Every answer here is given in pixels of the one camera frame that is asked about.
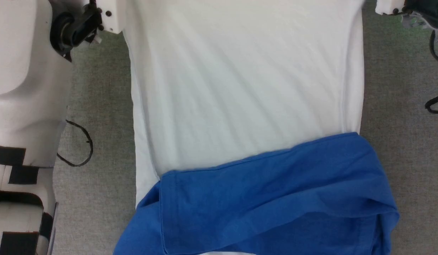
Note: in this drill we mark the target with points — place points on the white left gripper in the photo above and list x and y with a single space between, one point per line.
114 16

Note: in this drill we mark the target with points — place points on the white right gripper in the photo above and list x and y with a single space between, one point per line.
389 6

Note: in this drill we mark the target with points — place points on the white and blue T-shirt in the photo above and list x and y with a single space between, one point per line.
240 88

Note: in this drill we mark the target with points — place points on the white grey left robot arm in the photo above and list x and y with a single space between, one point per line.
24 53

